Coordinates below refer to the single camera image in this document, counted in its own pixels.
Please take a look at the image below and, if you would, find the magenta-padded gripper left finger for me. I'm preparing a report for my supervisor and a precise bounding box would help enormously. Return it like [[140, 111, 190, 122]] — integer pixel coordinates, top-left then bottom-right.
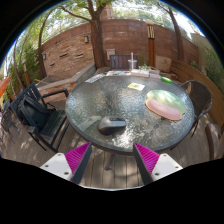
[[39, 142, 93, 185]]

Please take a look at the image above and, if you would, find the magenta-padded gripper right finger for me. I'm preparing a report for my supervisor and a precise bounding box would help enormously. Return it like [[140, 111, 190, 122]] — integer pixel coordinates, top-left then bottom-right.
[[132, 142, 184, 185]]

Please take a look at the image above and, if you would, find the grey black computer mouse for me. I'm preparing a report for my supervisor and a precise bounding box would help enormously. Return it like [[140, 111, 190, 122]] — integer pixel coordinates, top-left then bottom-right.
[[97, 115, 128, 136]]

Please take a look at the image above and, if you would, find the black slatted chair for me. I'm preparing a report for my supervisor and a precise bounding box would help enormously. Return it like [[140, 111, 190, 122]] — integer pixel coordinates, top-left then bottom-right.
[[9, 82, 71, 154]]

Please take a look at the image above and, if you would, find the black bag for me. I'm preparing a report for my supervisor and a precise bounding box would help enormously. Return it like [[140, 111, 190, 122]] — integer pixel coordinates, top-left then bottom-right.
[[19, 95, 52, 132]]

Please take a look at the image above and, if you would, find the dark wicker chair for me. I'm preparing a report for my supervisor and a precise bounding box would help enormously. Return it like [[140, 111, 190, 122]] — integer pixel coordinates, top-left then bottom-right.
[[179, 79, 213, 138]]

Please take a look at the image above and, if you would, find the yellow card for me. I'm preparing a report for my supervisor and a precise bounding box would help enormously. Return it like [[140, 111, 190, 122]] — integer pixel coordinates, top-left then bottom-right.
[[127, 82, 146, 92]]

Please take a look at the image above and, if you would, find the green tube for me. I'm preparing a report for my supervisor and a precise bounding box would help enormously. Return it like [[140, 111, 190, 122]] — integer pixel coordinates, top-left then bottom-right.
[[160, 76, 173, 84]]

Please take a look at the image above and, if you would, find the stone raised planter bed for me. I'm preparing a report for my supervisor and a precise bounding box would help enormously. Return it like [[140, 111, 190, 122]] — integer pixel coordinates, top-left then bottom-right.
[[36, 63, 98, 94]]

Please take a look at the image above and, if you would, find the small stack of books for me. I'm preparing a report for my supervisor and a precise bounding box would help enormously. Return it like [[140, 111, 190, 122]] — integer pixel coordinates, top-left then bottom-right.
[[149, 69, 162, 79]]

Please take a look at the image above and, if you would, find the white printed paper strip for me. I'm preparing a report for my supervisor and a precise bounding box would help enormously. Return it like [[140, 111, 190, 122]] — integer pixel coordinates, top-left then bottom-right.
[[84, 73, 107, 84]]

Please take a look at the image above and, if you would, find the open book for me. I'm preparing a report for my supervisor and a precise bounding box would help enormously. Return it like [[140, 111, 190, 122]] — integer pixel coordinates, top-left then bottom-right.
[[130, 68, 150, 78]]

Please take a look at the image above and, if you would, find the curved wooden bench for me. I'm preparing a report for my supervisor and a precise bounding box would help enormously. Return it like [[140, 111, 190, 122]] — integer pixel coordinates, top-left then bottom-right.
[[169, 59, 224, 126]]

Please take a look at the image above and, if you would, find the colourful magazine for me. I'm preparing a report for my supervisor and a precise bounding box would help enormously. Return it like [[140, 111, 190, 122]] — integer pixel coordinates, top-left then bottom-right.
[[105, 69, 132, 77]]

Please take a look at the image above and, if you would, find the beige stone slab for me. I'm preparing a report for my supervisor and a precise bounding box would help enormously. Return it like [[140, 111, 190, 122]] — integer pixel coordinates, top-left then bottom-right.
[[154, 54, 173, 73]]

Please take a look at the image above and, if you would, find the clear plastic cup with straw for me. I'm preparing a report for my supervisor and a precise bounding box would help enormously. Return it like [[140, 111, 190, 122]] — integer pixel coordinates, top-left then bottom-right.
[[127, 51, 138, 70]]

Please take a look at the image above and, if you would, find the thin curved tree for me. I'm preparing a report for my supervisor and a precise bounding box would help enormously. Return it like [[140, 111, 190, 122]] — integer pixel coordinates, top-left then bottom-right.
[[37, 11, 54, 79]]

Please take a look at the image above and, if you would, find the dark wooden slatted chair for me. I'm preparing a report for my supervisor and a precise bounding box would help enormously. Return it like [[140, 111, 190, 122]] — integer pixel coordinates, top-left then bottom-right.
[[109, 54, 139, 71]]

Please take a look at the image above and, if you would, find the large forked tree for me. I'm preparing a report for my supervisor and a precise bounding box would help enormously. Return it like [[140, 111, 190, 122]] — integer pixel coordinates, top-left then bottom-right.
[[59, 0, 114, 69]]

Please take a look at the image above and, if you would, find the slim leaning tree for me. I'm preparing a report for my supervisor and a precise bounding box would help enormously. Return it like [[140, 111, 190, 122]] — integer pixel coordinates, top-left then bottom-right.
[[159, 6, 186, 63]]

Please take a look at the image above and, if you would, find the wooden lamp post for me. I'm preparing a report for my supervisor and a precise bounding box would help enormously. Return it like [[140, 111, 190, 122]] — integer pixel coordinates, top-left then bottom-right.
[[145, 19, 157, 68]]

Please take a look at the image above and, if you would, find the white wall box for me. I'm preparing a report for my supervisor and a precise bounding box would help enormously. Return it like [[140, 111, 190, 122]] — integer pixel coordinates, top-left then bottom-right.
[[105, 48, 116, 61]]

